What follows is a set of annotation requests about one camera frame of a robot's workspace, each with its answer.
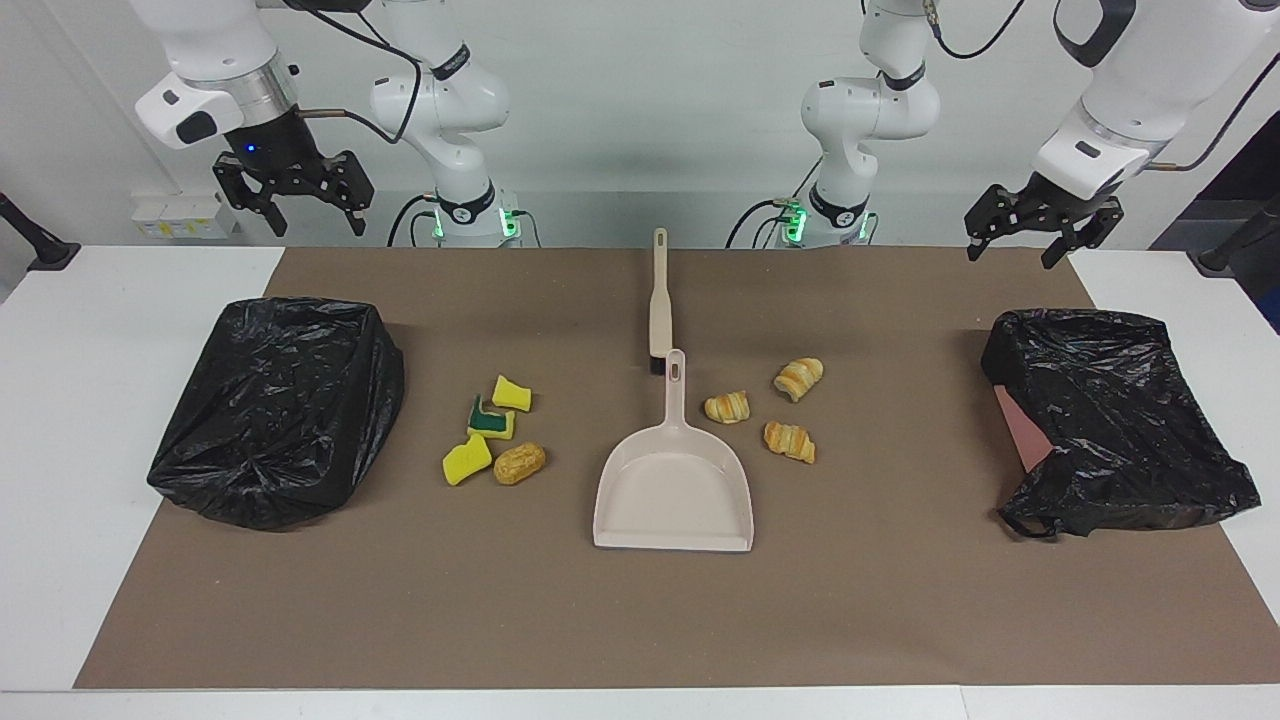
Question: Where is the brown bread roll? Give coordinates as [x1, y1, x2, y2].
[493, 442, 547, 487]

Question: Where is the pink bin box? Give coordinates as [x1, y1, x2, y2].
[993, 385, 1056, 471]

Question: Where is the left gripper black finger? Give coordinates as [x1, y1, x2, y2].
[964, 186, 1017, 264]
[1040, 197, 1125, 272]

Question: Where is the black bag on pink bin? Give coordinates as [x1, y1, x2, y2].
[980, 309, 1262, 540]

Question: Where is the large bin with black bag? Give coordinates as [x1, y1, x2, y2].
[147, 296, 406, 532]

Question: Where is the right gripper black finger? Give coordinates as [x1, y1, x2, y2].
[212, 151, 289, 239]
[321, 149, 377, 238]

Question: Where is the beige plastic dustpan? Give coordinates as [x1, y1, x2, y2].
[593, 349, 755, 552]

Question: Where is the yellow sponge with green pad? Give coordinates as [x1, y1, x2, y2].
[467, 395, 517, 441]

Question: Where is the dark background panel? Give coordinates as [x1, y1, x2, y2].
[1148, 110, 1280, 336]

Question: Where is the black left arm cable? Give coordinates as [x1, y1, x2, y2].
[925, 0, 1280, 173]

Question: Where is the black camera stand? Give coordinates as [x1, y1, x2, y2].
[0, 193, 81, 272]
[1188, 195, 1280, 278]

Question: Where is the white wall socket box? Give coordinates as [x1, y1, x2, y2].
[130, 193, 241, 239]

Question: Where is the black base cable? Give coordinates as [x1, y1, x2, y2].
[388, 193, 441, 248]
[725, 195, 801, 249]

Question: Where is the brown table mat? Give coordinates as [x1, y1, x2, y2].
[73, 247, 1280, 690]

